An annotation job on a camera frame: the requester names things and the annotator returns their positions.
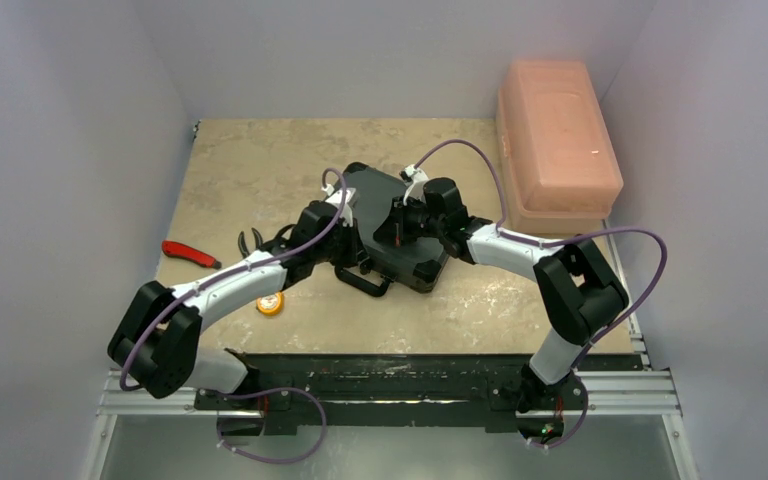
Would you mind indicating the pink plastic storage box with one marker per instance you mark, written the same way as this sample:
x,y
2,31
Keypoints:
x,y
560,171

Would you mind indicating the orange tape measure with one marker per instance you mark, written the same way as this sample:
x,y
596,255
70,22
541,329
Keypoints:
x,y
270,305

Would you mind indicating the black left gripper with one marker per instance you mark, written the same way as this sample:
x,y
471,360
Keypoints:
x,y
356,251

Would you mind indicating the black poker set case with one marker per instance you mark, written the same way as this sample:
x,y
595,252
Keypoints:
x,y
417,266

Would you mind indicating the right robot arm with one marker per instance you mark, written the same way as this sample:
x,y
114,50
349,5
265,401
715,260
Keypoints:
x,y
580,291

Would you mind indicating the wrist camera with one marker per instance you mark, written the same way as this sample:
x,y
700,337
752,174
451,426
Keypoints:
x,y
414,178
342,199

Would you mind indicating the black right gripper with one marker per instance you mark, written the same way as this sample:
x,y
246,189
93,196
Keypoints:
x,y
409,223

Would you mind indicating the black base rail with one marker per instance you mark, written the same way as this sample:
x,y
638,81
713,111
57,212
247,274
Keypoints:
x,y
475,391

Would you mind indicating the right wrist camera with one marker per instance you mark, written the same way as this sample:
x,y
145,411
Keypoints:
x,y
414,178

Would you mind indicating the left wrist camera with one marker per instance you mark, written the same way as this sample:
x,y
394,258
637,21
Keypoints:
x,y
342,199

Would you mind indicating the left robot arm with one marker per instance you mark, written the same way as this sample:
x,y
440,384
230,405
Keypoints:
x,y
157,342

